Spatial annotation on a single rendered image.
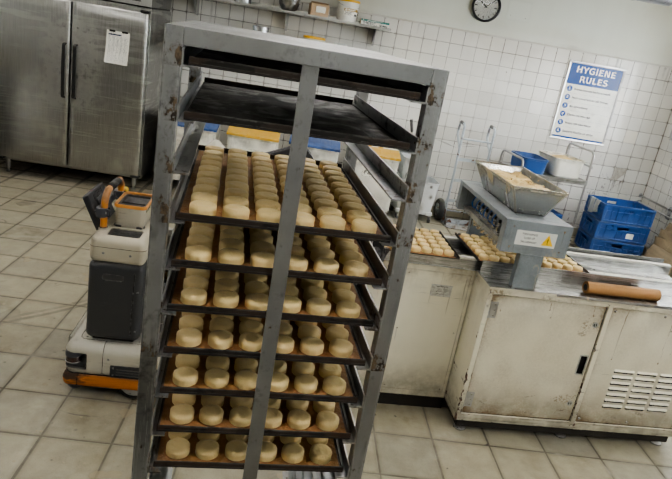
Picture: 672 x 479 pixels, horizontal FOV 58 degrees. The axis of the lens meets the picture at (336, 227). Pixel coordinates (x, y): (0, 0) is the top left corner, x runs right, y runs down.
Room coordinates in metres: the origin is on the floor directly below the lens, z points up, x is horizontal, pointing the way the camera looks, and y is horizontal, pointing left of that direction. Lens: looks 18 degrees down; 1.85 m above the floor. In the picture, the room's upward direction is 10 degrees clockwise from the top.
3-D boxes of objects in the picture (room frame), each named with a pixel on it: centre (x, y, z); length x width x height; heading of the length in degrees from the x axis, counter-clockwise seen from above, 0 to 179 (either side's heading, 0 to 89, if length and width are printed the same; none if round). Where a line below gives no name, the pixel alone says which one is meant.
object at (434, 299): (2.97, -0.38, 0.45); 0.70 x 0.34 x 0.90; 99
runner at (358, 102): (1.39, -0.04, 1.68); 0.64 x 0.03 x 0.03; 12
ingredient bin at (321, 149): (6.45, 0.38, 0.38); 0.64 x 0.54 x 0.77; 4
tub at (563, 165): (6.60, -2.29, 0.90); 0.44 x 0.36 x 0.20; 14
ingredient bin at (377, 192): (6.51, -0.27, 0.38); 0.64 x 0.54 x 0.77; 2
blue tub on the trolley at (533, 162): (6.50, -1.93, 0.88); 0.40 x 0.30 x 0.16; 9
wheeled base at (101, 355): (2.79, 0.88, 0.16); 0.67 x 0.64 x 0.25; 98
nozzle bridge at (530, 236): (3.05, -0.87, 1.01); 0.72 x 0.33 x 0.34; 9
